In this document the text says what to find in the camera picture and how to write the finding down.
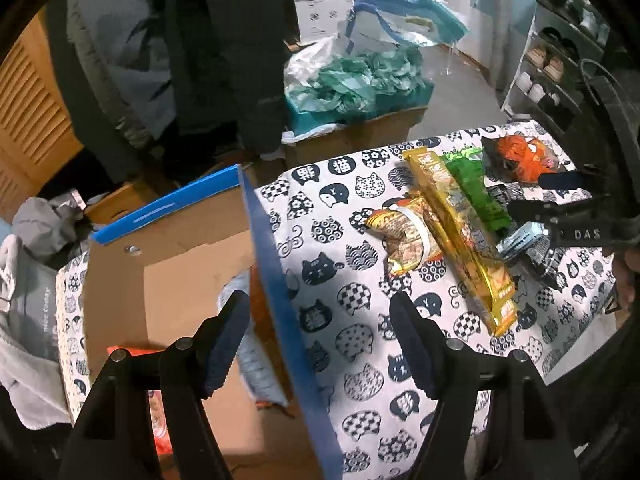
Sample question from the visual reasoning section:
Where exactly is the person's right hand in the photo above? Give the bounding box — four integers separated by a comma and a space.
612, 249, 640, 312

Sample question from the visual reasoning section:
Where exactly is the wooden louvre door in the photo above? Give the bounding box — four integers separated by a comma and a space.
0, 12, 86, 221

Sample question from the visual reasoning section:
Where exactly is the white fleece garment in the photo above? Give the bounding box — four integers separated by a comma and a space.
0, 232, 71, 431

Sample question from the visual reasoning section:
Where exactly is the shoe rack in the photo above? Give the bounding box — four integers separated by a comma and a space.
500, 0, 616, 131

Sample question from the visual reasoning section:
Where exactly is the silver black snack packet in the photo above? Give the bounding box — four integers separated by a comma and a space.
497, 222, 551, 261

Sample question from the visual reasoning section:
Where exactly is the grey bag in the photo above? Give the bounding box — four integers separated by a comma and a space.
12, 265, 63, 361

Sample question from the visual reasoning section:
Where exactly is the long yellow snack packet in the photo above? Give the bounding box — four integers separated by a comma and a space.
402, 146, 518, 337

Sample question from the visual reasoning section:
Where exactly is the orange snack packet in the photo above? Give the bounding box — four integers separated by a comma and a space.
482, 134, 563, 183

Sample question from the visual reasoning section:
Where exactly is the small yellow snack bag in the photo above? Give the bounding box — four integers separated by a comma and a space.
365, 195, 446, 276

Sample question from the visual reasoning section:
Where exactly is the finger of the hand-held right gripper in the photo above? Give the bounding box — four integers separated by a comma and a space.
538, 167, 609, 190
505, 198, 602, 227

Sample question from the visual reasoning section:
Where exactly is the white patterned cabinet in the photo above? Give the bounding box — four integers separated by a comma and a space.
282, 0, 358, 43

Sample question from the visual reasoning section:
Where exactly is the light blue snack packet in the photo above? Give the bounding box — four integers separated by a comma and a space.
217, 267, 291, 408

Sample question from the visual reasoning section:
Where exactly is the wooden crate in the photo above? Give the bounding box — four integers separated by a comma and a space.
82, 182, 151, 226

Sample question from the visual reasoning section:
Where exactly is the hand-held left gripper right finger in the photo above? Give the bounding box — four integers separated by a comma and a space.
389, 291, 583, 480

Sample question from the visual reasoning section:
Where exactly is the dark hanging jacket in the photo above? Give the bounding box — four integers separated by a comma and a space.
165, 0, 296, 156

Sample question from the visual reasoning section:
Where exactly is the green snack packet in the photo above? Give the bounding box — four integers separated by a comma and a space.
442, 146, 513, 233

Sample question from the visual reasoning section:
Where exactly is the red snack packet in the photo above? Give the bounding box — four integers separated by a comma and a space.
106, 345, 171, 456

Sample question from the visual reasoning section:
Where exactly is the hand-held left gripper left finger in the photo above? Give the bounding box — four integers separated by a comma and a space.
57, 290, 251, 480

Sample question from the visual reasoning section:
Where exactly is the grey cloth pile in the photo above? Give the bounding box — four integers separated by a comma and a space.
12, 190, 86, 261

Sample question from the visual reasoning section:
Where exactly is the cat print tablecloth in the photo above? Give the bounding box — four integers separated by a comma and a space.
55, 120, 618, 480

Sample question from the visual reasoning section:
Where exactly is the plain cardboard box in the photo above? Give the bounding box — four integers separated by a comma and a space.
282, 107, 428, 166

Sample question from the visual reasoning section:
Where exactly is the blue-rimmed cardboard box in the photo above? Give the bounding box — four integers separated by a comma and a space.
82, 164, 341, 480

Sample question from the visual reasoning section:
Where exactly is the blue plastic bag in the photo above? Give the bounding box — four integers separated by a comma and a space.
345, 0, 471, 56

